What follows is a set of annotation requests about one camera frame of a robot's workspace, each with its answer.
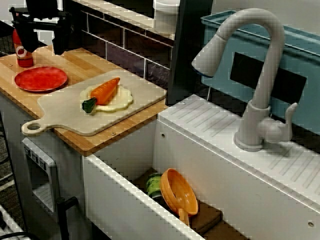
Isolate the white toy sink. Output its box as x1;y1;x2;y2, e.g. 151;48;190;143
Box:
81;93;320;240

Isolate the black floor cable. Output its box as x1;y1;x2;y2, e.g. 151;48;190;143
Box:
0;231;38;240

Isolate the black rectangular bin label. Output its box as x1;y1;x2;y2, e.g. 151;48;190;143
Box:
229;51;308;104

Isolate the white wire rack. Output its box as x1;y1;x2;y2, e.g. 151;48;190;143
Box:
0;203;25;240

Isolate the grey toy faucet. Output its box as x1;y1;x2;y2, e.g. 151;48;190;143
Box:
191;7;300;153

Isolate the red sauce bottle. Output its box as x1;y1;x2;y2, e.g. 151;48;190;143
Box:
11;27;35;68

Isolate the orange toy carrot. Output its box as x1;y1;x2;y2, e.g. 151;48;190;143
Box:
81;76;121;115

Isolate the white cup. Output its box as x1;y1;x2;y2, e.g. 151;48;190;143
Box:
152;0;181;35

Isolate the brown sink mat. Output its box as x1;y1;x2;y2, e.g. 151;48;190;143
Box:
132;166;250;240

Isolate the red round plate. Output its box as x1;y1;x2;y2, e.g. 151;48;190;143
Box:
14;66;69;94

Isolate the orange toy colander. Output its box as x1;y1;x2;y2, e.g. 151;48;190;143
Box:
159;167;200;226

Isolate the narrow black upright panel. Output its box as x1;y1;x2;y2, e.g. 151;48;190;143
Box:
67;7;85;53

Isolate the black cabinet handle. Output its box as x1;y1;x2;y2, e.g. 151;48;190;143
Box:
56;196;80;240

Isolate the black wire basket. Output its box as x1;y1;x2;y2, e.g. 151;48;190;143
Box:
0;19;48;58

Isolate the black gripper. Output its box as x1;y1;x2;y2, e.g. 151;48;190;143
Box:
9;0;74;56

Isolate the wide dark upright pillar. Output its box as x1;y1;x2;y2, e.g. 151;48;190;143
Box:
166;0;214;106

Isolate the teal plastic bin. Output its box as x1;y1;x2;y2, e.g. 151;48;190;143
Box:
199;9;320;131

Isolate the pale wooden cutting board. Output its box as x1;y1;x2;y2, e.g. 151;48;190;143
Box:
21;69;168;138

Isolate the white toy kitchen cabinet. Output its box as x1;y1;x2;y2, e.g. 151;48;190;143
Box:
0;92;93;240

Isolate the green can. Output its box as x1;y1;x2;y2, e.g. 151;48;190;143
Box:
146;172;163;198

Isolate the cream scalloped plate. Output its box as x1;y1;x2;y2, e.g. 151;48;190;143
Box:
79;84;134;113

